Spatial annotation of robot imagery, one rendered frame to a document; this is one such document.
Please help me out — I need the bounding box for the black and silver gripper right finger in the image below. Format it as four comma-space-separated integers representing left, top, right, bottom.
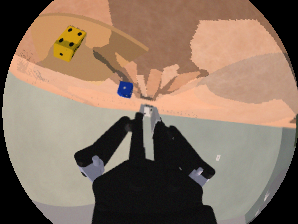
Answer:
150, 106, 215, 192

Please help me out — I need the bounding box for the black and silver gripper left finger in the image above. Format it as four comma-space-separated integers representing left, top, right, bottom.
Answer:
74, 104, 148, 191

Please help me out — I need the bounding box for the tan square mat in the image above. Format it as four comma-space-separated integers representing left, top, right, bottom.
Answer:
31, 13, 149, 86

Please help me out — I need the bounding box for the grey die with black pips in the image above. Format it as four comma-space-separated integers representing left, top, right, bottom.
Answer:
144, 104, 154, 117

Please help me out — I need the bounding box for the blue die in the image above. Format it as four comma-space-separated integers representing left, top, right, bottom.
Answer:
117, 81, 133, 98

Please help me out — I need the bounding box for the yellow die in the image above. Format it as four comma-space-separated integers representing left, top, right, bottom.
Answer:
54, 26, 86, 62

